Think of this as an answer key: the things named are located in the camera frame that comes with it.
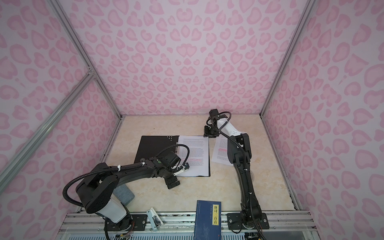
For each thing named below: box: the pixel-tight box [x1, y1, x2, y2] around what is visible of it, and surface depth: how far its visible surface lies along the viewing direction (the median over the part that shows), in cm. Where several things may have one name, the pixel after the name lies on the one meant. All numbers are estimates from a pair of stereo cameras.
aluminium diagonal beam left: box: [0, 70, 96, 192], surface depth 69 cm
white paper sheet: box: [211, 135, 234, 166], surface depth 100 cm
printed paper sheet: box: [176, 135, 210, 177], surface depth 97 cm
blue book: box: [193, 200, 222, 240], surface depth 74 cm
